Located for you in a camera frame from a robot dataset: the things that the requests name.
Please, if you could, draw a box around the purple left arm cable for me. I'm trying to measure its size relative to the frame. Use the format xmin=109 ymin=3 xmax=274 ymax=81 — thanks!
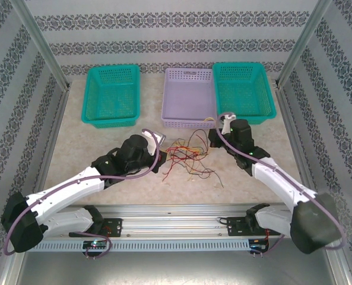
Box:
xmin=4 ymin=128 xmax=161 ymax=259

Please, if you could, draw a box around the lavender plastic basket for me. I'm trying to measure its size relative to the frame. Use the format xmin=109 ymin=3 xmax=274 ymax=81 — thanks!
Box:
xmin=160 ymin=67 xmax=218 ymax=130

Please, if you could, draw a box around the slotted grey cable duct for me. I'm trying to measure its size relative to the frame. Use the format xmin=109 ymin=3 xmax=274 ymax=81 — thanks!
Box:
xmin=26 ymin=239 xmax=250 ymax=253

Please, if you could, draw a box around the dark brown wire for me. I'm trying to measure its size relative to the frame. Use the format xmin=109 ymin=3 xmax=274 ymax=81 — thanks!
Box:
xmin=181 ymin=154 xmax=217 ymax=179

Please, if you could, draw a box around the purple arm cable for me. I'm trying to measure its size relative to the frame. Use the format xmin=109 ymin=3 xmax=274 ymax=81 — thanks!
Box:
xmin=215 ymin=111 xmax=347 ymax=250
xmin=4 ymin=128 xmax=161 ymax=259

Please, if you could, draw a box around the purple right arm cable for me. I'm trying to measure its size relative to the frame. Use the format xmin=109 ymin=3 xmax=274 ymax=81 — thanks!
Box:
xmin=215 ymin=111 xmax=347 ymax=250

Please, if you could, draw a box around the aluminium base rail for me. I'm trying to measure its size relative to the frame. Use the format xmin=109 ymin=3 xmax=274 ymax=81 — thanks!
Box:
xmin=45 ymin=203 xmax=286 ymax=238

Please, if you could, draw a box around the teal plastic basket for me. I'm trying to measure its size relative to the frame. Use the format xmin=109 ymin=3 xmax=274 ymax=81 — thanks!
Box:
xmin=80 ymin=64 xmax=141 ymax=129
xmin=212 ymin=62 xmax=277 ymax=126

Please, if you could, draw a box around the red wire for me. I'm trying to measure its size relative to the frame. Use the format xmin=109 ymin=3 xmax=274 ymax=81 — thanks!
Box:
xmin=190 ymin=128 xmax=213 ymax=156

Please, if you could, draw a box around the black wire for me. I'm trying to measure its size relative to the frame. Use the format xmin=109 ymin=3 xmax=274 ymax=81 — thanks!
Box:
xmin=184 ymin=160 xmax=224 ymax=189

